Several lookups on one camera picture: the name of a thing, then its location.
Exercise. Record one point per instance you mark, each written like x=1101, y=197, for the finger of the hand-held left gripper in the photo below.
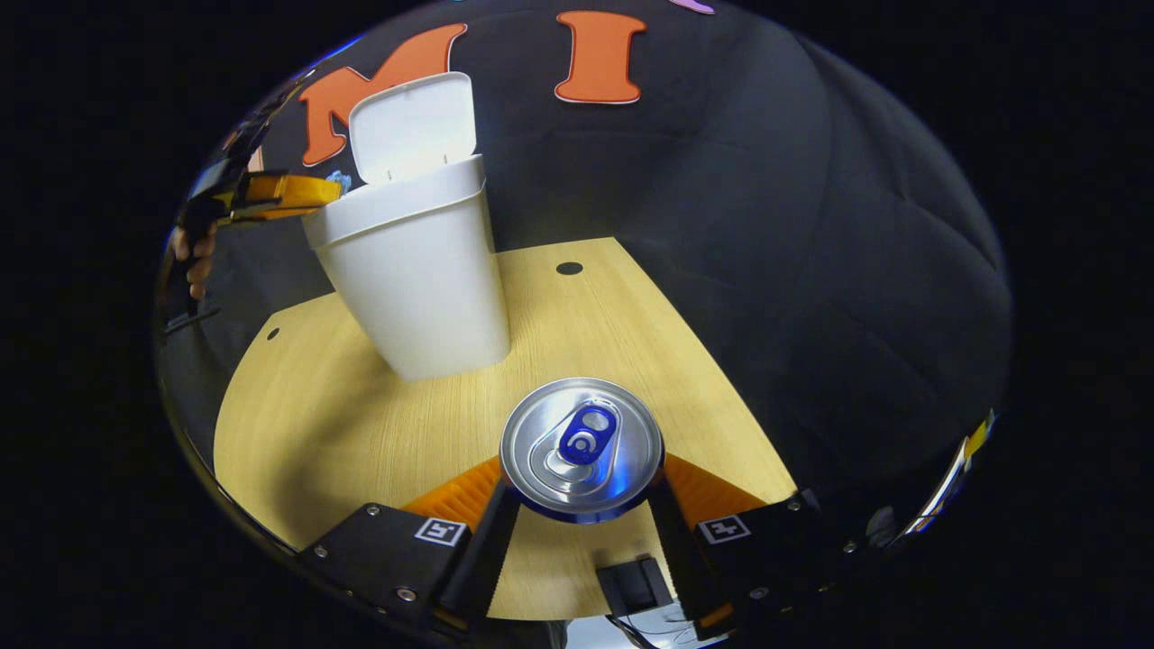
x=288, y=192

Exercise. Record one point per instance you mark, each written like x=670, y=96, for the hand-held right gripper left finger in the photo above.
x=487, y=559

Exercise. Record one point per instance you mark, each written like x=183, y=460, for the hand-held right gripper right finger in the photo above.
x=676, y=559

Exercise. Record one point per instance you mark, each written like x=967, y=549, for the blue paper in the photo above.
x=339, y=180

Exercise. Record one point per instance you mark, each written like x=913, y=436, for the blue pop can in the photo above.
x=581, y=442

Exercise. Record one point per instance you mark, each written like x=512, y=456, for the white desktop garbage bin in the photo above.
x=424, y=279

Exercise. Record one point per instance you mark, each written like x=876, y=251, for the wooden desktop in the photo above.
x=343, y=424

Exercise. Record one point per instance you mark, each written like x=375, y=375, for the small black box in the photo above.
x=634, y=586

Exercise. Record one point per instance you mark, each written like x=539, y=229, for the black backdrop cloth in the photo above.
x=766, y=225

